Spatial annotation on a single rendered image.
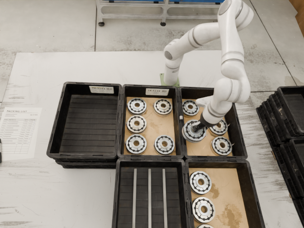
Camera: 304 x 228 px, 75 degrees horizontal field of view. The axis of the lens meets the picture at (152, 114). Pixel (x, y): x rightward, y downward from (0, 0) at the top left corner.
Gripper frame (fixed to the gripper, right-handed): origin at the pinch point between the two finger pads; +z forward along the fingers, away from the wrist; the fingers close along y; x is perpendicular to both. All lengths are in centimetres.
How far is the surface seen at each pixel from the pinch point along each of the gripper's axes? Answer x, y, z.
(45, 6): 255, -89, 107
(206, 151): -7.7, 5.3, 16.1
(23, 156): 19, -86, 29
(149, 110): 23.0, -15.8, 17.0
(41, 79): 69, -75, 31
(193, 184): -20.8, -8.4, 12.7
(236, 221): -40.4, 5.2, 15.0
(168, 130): 8.4, -10.1, 16.5
